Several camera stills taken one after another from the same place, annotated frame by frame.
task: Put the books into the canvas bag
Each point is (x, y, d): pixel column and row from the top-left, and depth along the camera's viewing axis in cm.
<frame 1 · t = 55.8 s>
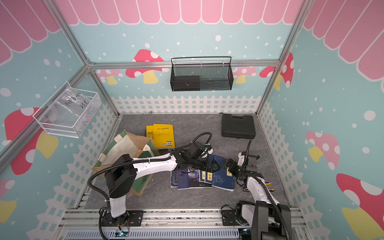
left hand: (213, 169, 81), fingers open
right hand: (227, 165, 89), fingers open
yellow book: (163, 135, 106), point 3 cm above the table
black plastic tool case: (238, 126, 113), on the table
blue book middle: (209, 177, 86), point 4 cm above the table
dark wolf cover book: (193, 179, 85), point 4 cm above the table
dark blue barcode book: (183, 182, 86), point 3 cm above the table
blue book bottom of stack: (174, 179, 87), point 3 cm above the table

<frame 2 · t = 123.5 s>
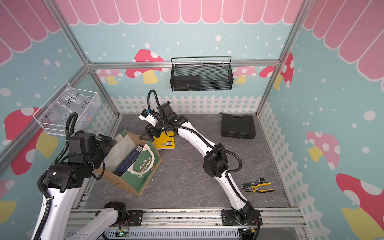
left hand: (107, 147, 66), fingers open
right hand: (144, 133, 80), fingers open
dark blue barcode book: (126, 164, 83), point 11 cm above the table
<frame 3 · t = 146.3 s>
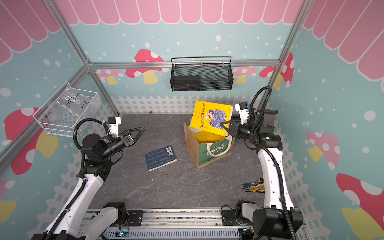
left hand: (144, 132, 67), fingers open
right hand: (222, 124, 69), fingers closed
yellow book: (204, 137, 93), point 13 cm above the table
dark blue text-back book: (160, 157, 97), point 2 cm above the table
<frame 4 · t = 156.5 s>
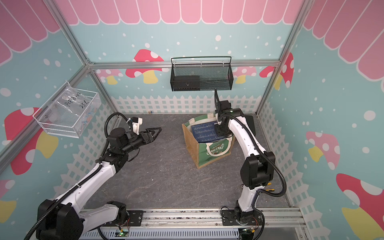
left hand: (158, 132, 76), fingers open
right hand: (222, 131, 87), fingers open
dark blue text-back book: (206, 132, 87), point 19 cm above the table
